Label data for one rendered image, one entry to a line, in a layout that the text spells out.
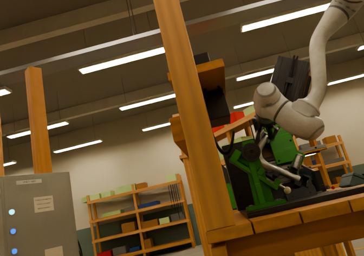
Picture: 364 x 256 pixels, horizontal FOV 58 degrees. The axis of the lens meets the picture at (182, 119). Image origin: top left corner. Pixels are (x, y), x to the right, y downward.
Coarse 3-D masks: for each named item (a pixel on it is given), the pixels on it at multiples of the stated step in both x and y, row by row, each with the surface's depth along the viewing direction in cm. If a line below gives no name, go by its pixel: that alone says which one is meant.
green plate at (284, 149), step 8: (264, 128) 167; (272, 128) 166; (280, 128) 165; (280, 136) 163; (288, 136) 162; (272, 144) 162; (280, 144) 161; (288, 144) 160; (272, 152) 160; (280, 152) 159; (288, 152) 158; (280, 160) 157; (288, 160) 156
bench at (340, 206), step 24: (240, 216) 146; (264, 216) 105; (288, 216) 94; (312, 216) 93; (336, 216) 99; (360, 216) 98; (216, 240) 95; (240, 240) 101; (264, 240) 100; (288, 240) 99; (312, 240) 98; (336, 240) 97
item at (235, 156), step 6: (234, 156) 134; (240, 156) 135; (234, 162) 133; (240, 162) 134; (246, 162) 133; (240, 168) 135; (246, 168) 132; (258, 168) 132; (258, 174) 131; (264, 180) 130; (276, 180) 130; (270, 186) 129; (276, 186) 128
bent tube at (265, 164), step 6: (264, 132) 161; (264, 138) 160; (258, 144) 160; (264, 144) 160; (264, 162) 155; (270, 168) 153; (276, 168) 152; (282, 174) 151; (288, 174) 150; (294, 174) 149; (294, 180) 149
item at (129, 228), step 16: (176, 176) 1027; (112, 192) 1040; (128, 192) 1007; (128, 208) 1004; (144, 208) 988; (96, 224) 1040; (128, 224) 994; (144, 224) 988; (160, 224) 980; (176, 224) 965; (96, 240) 981; (144, 240) 976; (192, 240) 948
